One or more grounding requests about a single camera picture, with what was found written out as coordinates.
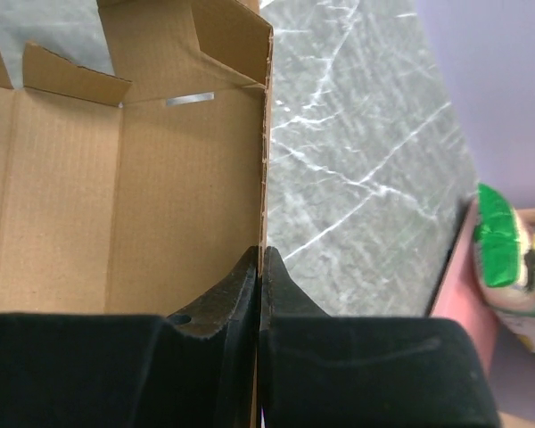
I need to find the brown cardboard box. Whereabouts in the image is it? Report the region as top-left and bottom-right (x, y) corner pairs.
(0, 0), (276, 428)

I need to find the green snack bag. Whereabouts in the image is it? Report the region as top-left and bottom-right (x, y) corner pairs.
(473, 183), (535, 354)

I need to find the pink three-tier shelf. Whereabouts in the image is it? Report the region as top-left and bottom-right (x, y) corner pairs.
(427, 195), (535, 428)

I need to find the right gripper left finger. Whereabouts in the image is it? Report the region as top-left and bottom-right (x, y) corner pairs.
(0, 247), (259, 427)

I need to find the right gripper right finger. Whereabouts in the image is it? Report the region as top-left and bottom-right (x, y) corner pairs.
(259, 247), (501, 427)

